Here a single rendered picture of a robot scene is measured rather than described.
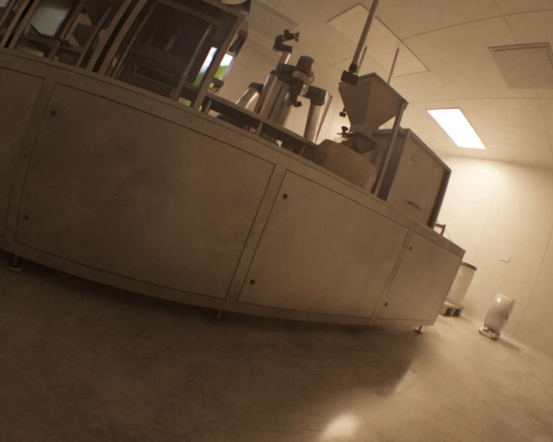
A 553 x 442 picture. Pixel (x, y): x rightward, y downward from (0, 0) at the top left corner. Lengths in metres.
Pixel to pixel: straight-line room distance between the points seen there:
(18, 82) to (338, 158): 1.39
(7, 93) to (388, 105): 1.91
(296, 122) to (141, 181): 3.49
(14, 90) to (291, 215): 1.19
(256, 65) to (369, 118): 2.68
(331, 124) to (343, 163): 3.23
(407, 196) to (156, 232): 1.53
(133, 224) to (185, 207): 0.20
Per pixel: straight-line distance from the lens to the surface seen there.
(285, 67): 1.70
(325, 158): 1.29
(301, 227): 1.14
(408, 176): 1.87
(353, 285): 1.46
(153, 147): 0.95
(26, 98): 1.11
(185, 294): 1.09
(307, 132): 2.35
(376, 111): 1.75
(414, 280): 1.90
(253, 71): 4.10
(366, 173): 1.43
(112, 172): 0.97
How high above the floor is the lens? 0.60
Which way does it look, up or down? 4 degrees down
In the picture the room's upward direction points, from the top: 21 degrees clockwise
